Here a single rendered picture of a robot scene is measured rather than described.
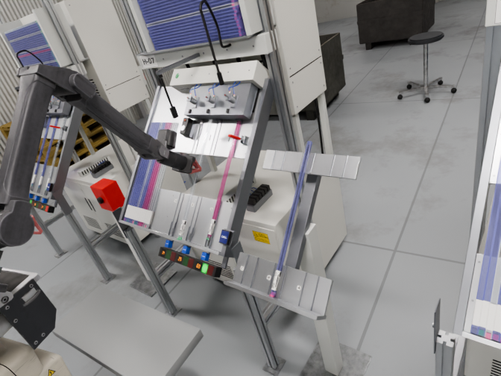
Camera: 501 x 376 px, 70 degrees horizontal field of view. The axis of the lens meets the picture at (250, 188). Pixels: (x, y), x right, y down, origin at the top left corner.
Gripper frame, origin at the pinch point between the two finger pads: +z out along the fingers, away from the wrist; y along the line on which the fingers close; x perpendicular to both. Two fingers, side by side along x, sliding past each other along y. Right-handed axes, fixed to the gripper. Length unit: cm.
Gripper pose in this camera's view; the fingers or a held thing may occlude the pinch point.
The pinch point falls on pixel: (198, 168)
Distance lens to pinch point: 146.0
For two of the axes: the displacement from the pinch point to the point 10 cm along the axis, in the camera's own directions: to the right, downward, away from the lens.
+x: -2.3, 9.7, -0.8
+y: -7.8, -1.3, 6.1
